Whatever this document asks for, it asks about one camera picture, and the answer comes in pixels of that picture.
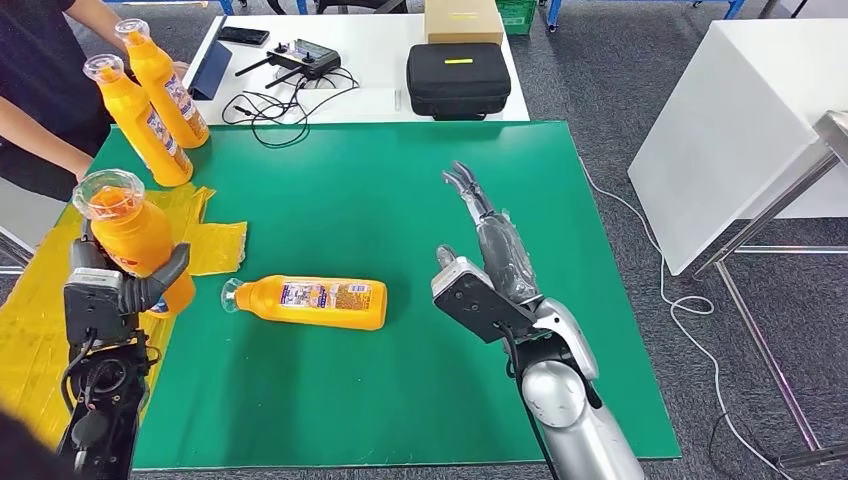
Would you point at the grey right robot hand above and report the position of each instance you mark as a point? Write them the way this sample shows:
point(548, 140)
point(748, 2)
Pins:
point(507, 258)

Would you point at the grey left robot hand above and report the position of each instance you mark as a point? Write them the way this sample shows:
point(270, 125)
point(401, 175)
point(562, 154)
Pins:
point(156, 281)

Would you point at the person's left hand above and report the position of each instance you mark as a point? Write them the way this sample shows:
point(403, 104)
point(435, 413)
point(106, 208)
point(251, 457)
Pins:
point(181, 68)

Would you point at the person's right hand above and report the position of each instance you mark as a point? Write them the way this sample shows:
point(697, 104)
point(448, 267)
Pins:
point(83, 169)

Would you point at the orange detergent bottle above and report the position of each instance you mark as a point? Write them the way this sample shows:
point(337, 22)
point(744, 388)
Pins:
point(166, 93)
point(142, 129)
point(132, 238)
point(265, 305)

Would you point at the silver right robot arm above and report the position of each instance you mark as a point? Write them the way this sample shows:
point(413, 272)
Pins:
point(570, 411)

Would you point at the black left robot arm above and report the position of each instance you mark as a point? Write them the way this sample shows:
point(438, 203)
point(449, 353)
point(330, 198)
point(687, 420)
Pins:
point(106, 397)

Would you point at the person's left forearm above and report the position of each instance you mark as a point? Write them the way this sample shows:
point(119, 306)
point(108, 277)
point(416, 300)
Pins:
point(99, 23)

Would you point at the person's right forearm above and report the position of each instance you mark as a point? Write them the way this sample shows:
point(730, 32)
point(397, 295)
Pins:
point(40, 136)

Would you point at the dark blue tablet case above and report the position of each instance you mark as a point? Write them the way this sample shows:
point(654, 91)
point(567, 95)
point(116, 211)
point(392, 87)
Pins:
point(210, 71)

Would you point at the black smartphone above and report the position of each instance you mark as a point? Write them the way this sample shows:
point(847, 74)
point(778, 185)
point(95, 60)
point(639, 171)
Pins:
point(243, 35)

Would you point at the person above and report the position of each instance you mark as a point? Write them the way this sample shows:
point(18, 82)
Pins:
point(40, 73)

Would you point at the green table mat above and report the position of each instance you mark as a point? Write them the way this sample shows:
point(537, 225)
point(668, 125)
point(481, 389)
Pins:
point(397, 199)

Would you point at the yellow taped cardboard sheet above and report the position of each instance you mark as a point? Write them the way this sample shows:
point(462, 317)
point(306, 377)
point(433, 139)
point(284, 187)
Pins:
point(40, 331)

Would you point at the black remote controller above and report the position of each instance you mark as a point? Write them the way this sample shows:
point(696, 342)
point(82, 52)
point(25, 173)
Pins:
point(307, 58)

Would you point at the black carrying case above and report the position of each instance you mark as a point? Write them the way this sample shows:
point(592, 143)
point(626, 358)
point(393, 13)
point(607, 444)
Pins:
point(458, 85)

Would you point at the black office chair base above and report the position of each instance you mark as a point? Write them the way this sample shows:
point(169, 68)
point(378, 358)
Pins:
point(358, 5)

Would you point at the black robot torso cover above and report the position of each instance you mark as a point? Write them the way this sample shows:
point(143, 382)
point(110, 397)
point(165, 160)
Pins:
point(23, 457)

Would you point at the brown cardboard box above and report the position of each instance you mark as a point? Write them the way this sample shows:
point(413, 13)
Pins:
point(464, 22)

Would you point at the green plastic crate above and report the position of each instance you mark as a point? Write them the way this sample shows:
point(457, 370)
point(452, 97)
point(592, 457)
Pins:
point(517, 16)

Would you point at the large white table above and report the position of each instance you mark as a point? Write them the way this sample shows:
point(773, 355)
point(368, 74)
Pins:
point(729, 132)

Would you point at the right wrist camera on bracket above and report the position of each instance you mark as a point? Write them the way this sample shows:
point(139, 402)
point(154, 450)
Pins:
point(474, 301)

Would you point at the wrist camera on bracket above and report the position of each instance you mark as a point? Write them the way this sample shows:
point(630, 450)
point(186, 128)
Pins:
point(93, 305)
point(474, 301)

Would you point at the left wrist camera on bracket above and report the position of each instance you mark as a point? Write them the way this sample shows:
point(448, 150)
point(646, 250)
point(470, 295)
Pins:
point(93, 305)

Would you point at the blue metal frame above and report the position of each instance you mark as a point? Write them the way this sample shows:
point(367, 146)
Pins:
point(226, 6)
point(553, 14)

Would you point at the steel stand frame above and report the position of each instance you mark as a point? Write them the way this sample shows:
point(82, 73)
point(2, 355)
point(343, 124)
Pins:
point(762, 216)

